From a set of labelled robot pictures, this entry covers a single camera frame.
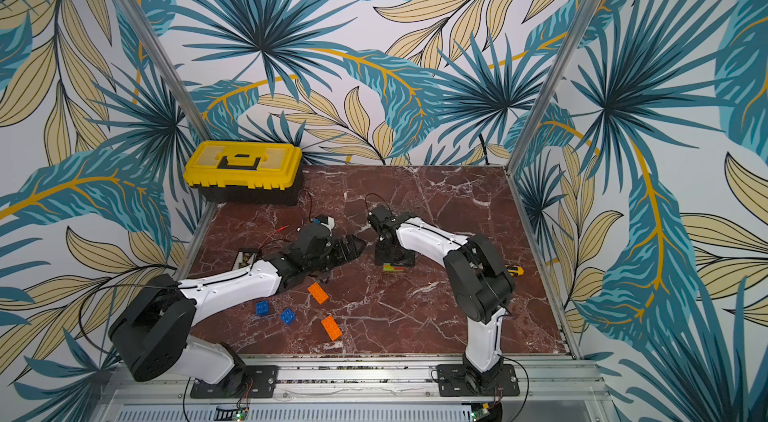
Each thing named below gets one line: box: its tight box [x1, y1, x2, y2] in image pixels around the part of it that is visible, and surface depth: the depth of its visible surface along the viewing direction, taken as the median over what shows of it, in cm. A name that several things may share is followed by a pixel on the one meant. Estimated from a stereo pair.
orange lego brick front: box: [321, 315, 343, 341], surface depth 83 cm
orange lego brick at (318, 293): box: [308, 282, 330, 305], surface depth 90 cm
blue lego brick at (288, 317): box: [280, 308, 296, 326], surface depth 85 cm
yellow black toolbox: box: [183, 141, 303, 205], surface depth 99 cm
